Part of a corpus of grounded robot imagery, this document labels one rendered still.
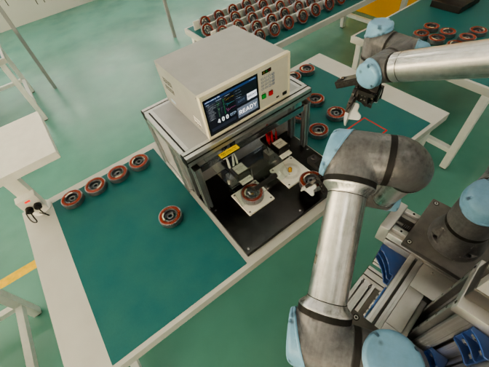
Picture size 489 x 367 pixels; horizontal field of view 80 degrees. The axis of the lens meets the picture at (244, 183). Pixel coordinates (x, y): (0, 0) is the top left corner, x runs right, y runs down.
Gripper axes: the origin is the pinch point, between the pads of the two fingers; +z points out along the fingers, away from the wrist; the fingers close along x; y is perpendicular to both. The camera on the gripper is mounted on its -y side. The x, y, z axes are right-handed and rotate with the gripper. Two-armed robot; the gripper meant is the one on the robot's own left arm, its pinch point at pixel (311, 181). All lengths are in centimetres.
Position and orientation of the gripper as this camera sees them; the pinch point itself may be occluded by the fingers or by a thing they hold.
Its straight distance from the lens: 139.8
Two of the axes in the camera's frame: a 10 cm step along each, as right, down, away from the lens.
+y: 5.7, 8.2, -0.9
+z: -2.0, 2.5, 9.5
